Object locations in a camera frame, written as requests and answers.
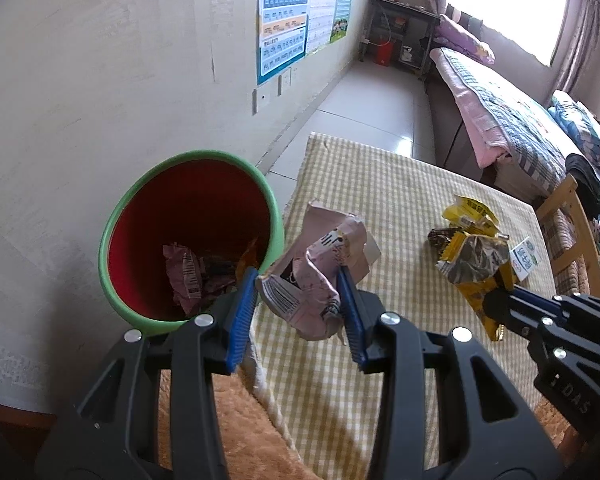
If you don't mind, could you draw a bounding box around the purple pillow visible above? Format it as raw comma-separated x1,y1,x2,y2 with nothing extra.
432,14,495,65

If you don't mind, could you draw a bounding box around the large yellow snack bag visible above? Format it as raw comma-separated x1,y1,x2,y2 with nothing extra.
442,195,500,236

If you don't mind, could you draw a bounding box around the dark brown wrapper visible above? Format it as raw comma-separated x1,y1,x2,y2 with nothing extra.
427,226,462,259

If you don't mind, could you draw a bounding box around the red bucket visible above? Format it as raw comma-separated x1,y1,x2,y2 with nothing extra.
375,40,394,66

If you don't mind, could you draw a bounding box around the orange sausage bag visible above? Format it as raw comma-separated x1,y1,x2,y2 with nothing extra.
235,238,259,284

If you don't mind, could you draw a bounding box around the white chart wall poster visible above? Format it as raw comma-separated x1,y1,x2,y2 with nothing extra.
306,0,337,55

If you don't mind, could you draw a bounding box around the black clothing pile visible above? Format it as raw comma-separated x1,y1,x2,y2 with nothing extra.
566,154,600,220

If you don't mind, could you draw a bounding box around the pink snack bag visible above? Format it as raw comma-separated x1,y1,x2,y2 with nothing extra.
162,244,202,316

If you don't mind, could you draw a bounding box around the orange plush cushion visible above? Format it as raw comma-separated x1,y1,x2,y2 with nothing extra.
157,368,322,480

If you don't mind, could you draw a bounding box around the red bin with green rim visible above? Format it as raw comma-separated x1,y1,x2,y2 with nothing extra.
98,150,284,336

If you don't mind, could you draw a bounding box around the blue pinyin wall poster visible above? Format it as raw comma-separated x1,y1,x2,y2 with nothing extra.
257,0,309,84

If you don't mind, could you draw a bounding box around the right purple curtain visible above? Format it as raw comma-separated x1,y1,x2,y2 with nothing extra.
553,0,600,93

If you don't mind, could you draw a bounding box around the white wall socket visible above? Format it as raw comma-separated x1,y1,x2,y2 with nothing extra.
252,84,272,115

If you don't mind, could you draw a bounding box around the white milk carton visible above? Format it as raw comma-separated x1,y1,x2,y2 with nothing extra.
509,236,539,282

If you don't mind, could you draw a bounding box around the bed with plaid quilt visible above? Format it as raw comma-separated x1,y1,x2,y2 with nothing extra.
430,48,580,203

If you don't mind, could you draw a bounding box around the small pink wrapper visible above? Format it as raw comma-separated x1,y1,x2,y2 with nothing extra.
257,202,381,341

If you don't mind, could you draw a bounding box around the small yellow wrapper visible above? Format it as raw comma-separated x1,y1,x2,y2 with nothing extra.
437,230,514,342

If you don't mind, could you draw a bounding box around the black metal shelf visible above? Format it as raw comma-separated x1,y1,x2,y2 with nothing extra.
358,0,439,80

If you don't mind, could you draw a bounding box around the yellow checkered table cloth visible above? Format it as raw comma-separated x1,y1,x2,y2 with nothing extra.
252,133,555,479

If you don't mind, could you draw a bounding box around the wooden chair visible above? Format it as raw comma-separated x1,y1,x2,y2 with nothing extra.
535,174,600,298

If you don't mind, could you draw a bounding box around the blue floral pillow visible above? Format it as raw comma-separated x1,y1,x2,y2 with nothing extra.
550,90,600,168

